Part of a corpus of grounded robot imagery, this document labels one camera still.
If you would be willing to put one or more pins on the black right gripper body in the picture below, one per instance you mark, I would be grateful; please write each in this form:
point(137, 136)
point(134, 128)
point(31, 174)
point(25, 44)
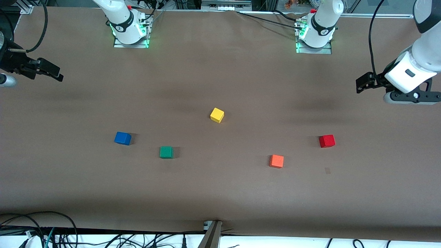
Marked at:
point(13, 62)

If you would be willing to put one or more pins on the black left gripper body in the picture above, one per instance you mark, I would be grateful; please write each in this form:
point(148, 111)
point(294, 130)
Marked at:
point(377, 80)

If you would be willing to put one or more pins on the red wooden block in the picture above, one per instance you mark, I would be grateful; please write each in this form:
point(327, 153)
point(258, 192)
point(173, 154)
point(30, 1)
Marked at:
point(327, 141)

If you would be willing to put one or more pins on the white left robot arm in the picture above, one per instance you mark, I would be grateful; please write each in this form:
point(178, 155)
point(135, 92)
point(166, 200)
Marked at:
point(423, 51)

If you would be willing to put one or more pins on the blue wooden block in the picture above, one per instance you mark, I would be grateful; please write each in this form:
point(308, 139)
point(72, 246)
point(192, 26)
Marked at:
point(122, 138)

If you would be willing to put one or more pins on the orange wooden block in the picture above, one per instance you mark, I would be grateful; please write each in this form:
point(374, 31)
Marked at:
point(276, 161)

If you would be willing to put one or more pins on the green wooden block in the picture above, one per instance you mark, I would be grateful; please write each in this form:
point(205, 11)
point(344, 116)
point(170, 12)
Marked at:
point(166, 152)

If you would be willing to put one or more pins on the yellow wooden block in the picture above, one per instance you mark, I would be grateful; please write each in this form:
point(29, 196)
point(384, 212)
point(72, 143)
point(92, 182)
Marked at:
point(217, 115)

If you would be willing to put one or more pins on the grey power strip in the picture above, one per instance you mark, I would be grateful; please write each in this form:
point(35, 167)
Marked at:
point(225, 4)

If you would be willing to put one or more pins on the brown table cover sheet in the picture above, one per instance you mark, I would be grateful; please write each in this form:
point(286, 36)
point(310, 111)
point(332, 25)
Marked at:
point(220, 193)

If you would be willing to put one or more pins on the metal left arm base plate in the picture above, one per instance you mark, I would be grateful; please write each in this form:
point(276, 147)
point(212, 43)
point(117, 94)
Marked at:
point(325, 51)

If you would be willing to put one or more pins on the aluminium frame profile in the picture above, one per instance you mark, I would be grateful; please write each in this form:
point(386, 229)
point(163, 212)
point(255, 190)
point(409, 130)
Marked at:
point(26, 7)

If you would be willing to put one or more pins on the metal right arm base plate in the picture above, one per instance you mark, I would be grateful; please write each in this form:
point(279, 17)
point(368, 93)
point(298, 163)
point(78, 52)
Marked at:
point(144, 43)

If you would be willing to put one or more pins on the metal table edge bracket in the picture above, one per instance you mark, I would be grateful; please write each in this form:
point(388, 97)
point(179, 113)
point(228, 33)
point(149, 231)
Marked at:
point(211, 234)

